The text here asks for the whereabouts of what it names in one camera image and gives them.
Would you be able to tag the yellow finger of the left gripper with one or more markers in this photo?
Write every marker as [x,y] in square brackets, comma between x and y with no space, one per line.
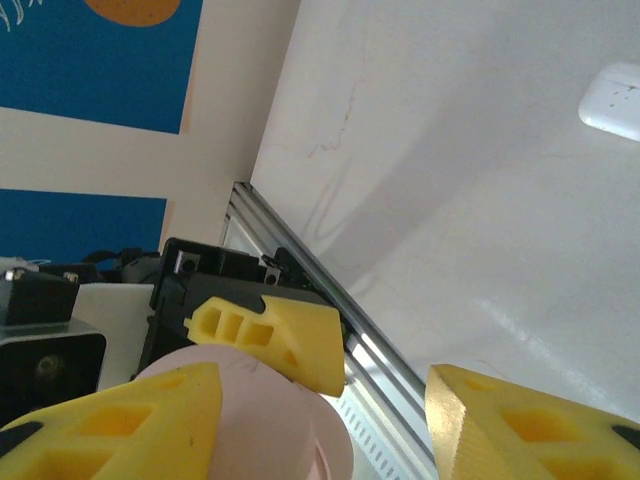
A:
[305,345]

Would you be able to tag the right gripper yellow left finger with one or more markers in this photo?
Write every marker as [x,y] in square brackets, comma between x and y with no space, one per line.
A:
[180,440]

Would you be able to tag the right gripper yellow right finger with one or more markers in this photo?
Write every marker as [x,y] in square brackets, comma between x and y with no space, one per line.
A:
[550,450]

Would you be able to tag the pink earbud charging case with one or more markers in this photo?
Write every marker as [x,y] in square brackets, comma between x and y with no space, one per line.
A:
[270,430]

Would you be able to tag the white earbud charging case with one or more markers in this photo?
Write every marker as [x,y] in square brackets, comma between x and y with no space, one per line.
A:
[610,105]

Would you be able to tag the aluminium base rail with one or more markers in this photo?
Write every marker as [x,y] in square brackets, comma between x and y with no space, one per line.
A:
[365,335]

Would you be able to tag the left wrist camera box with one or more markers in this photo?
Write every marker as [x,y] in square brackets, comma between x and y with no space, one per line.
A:
[50,350]

